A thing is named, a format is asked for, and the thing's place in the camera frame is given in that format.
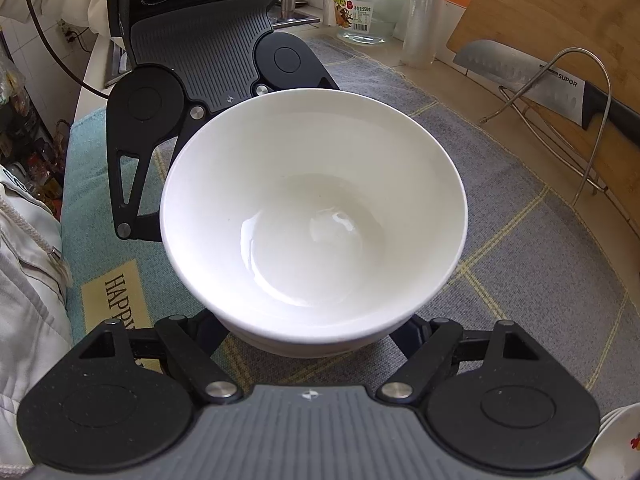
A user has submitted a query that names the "bamboo cutting board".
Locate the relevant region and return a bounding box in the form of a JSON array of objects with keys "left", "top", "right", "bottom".
[{"left": 445, "top": 0, "right": 640, "bottom": 221}]

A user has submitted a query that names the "grey checked cloth mat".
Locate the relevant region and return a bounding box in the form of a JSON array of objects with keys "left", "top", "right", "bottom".
[{"left": 150, "top": 35, "right": 631, "bottom": 411}]

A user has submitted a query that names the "white jacket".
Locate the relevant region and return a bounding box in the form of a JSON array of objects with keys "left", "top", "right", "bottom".
[{"left": 0, "top": 165, "right": 76, "bottom": 480}]

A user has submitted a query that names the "glass jar green lid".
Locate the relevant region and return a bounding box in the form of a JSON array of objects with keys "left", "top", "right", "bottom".
[{"left": 332, "top": 0, "right": 405, "bottom": 45}]

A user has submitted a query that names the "teal mat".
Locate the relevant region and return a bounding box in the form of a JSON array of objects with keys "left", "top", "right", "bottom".
[{"left": 60, "top": 107, "right": 176, "bottom": 346}]

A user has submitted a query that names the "white fruit print plate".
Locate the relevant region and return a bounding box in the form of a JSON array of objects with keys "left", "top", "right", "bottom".
[
  {"left": 584, "top": 412, "right": 640, "bottom": 480},
  {"left": 597, "top": 401, "right": 640, "bottom": 423}
]

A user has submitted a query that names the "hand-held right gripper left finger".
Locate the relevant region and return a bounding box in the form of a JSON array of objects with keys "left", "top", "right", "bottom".
[{"left": 75, "top": 310, "right": 243, "bottom": 403}]

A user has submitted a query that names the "large kitchen knife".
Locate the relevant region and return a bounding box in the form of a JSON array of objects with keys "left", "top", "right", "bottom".
[{"left": 452, "top": 39, "right": 640, "bottom": 147}]

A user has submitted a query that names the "dark cluttered shelf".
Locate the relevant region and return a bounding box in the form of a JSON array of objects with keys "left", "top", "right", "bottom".
[{"left": 0, "top": 35, "right": 68, "bottom": 201}]

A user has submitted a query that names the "plain white bowl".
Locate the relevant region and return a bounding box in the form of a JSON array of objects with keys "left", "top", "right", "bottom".
[
  {"left": 235, "top": 327, "right": 401, "bottom": 359},
  {"left": 160, "top": 89, "right": 469, "bottom": 356}
]

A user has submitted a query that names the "black cable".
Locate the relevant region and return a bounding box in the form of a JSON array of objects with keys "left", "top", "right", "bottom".
[{"left": 15, "top": 0, "right": 111, "bottom": 98}]

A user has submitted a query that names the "metal wire rack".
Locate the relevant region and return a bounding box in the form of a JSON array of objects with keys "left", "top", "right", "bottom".
[{"left": 479, "top": 47, "right": 613, "bottom": 208}]

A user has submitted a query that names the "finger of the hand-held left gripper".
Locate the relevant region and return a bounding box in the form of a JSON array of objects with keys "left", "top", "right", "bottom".
[
  {"left": 255, "top": 76, "right": 343, "bottom": 97},
  {"left": 112, "top": 106, "right": 208, "bottom": 242}
]

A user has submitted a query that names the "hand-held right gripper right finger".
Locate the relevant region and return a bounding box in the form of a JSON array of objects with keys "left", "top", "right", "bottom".
[{"left": 376, "top": 312, "right": 538, "bottom": 403}]

